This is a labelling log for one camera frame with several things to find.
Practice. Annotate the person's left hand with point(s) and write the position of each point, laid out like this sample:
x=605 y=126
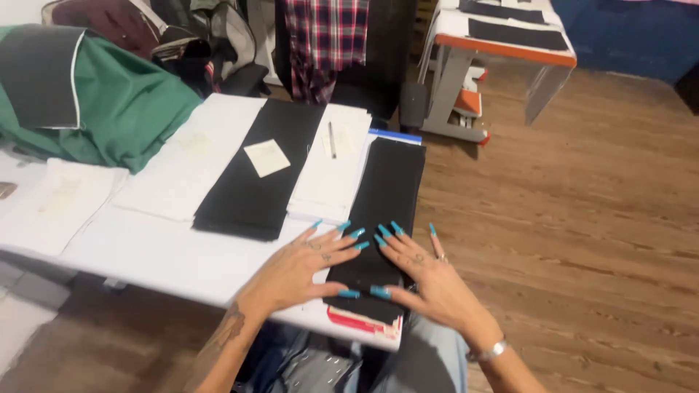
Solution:
x=292 y=270

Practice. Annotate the person's right hand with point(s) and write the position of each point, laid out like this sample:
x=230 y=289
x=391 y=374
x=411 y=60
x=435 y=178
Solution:
x=437 y=289

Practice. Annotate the narrow black fabric stack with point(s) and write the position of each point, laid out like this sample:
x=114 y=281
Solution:
x=390 y=185

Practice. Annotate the white fabric stack with pen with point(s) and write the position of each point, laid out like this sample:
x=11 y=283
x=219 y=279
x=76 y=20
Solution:
x=327 y=180

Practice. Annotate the wide black fabric stack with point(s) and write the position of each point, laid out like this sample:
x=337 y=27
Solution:
x=256 y=180

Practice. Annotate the cream paper note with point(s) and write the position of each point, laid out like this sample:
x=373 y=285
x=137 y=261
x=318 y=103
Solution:
x=266 y=157

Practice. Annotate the silver pen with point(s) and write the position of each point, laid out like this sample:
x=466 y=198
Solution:
x=331 y=139

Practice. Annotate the large white fabric stack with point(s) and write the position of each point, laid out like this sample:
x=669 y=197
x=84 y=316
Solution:
x=180 y=164

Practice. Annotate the white and orange work table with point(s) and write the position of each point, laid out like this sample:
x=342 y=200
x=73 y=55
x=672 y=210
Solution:
x=458 y=71

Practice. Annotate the green garment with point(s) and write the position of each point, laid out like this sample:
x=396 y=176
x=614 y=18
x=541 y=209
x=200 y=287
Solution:
x=136 y=114

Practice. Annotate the red plaid shirt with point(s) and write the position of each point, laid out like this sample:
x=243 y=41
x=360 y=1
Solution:
x=325 y=38

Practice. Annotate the white fabric with faint stain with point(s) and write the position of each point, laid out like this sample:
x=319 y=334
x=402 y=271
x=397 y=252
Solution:
x=54 y=202

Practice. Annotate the chair heaped with clothes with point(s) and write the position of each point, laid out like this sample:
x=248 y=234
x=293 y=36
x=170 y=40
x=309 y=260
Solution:
x=180 y=38

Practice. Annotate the long black fabric piece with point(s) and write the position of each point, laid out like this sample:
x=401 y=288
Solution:
x=519 y=35

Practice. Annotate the short black fabric piece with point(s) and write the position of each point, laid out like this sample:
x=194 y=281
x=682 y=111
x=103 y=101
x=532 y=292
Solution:
x=502 y=11

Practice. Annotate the small tan object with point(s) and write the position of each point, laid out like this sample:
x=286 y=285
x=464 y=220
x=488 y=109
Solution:
x=6 y=190

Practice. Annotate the blue furniture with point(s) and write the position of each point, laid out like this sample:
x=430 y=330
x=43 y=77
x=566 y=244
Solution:
x=628 y=38

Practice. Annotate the black fabric with white piping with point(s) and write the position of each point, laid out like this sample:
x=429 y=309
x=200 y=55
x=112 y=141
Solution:
x=38 y=76

